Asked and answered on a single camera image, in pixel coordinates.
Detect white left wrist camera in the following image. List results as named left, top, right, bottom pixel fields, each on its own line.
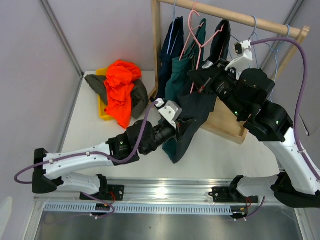
left=155, top=98, right=183, bottom=129

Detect pink hanger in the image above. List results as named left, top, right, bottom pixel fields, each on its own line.
left=187, top=9, right=226, bottom=95
left=178, top=1, right=206, bottom=62

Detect yellow plastic tray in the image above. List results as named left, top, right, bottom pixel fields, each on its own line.
left=95, top=67, right=114, bottom=121

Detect aluminium mounting rail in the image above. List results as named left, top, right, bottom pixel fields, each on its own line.
left=33, top=176, right=307, bottom=207

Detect slotted grey cable duct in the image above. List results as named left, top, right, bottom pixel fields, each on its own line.
left=44, top=202, right=233, bottom=216

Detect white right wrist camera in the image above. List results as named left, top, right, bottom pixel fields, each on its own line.
left=225, top=39, right=253, bottom=72

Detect black shorts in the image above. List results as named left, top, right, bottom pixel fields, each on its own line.
left=172, top=19, right=232, bottom=165

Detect orange mesh shorts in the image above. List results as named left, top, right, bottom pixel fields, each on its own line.
left=103, top=60, right=142, bottom=129

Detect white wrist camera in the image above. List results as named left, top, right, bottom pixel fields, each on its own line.
left=225, top=39, right=253, bottom=72
left=155, top=98, right=183, bottom=129

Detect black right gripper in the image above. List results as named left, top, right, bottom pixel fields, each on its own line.
left=190, top=58, right=249, bottom=120

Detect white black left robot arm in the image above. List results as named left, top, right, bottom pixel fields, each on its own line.
left=31, top=118, right=196, bottom=200

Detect teal green shorts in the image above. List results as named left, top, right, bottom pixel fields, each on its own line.
left=161, top=17, right=208, bottom=162

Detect navy blue shorts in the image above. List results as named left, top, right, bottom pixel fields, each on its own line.
left=150, top=23, right=176, bottom=102

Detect olive green shorts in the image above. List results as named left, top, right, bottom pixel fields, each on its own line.
left=84, top=74, right=149, bottom=119

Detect wooden clothes rack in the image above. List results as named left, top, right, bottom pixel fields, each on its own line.
left=150, top=0, right=310, bottom=145

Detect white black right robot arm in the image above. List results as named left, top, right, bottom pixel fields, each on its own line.
left=188, top=59, right=320, bottom=208

